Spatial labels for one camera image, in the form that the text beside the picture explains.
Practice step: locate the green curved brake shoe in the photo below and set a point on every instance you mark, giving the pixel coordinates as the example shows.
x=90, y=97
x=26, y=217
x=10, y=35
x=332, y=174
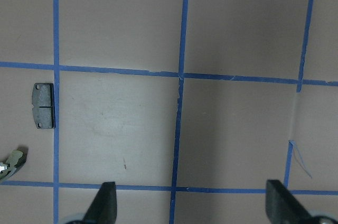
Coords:
x=13, y=163

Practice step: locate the grey brake pad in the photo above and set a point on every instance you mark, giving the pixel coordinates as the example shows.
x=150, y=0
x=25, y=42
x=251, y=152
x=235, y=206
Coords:
x=43, y=110

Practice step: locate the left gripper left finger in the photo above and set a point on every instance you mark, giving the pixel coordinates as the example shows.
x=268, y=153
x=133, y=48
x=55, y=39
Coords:
x=103, y=208

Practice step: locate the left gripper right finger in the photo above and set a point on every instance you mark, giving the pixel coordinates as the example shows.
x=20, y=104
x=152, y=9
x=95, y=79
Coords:
x=281, y=206

